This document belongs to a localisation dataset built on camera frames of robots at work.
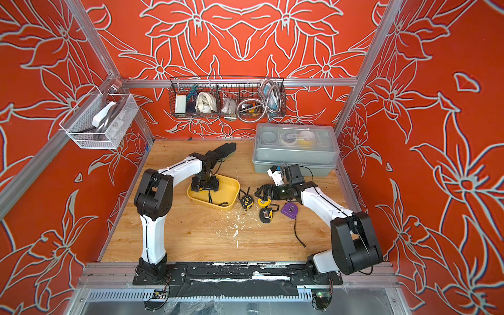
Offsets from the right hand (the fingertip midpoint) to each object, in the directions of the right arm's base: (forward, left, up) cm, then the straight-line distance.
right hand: (260, 193), depth 84 cm
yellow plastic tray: (+4, +18, -12) cm, 22 cm away
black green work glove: (+33, +23, -9) cm, 41 cm away
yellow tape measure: (-1, -1, -8) cm, 9 cm away
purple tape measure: (-4, -14, -8) cm, 16 cm away
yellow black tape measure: (0, +6, -7) cm, 10 cm away
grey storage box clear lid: (+19, -25, +9) cm, 33 cm away
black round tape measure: (-7, -2, -7) cm, 10 cm away
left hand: (+8, +26, -10) cm, 29 cm away
